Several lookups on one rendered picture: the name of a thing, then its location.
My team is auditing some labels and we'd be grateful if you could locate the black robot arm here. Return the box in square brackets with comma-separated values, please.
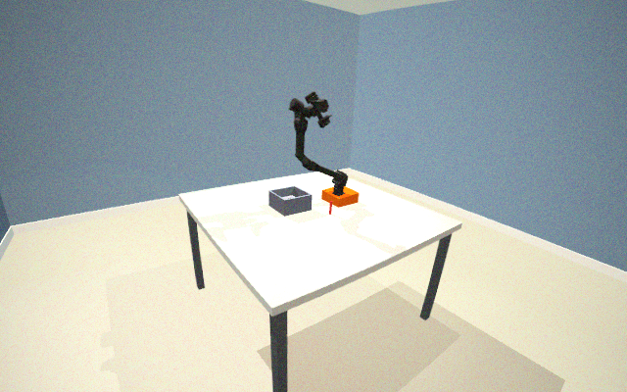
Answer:
[289, 98, 349, 196]

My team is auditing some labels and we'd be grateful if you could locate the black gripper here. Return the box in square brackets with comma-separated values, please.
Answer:
[305, 91, 332, 128]

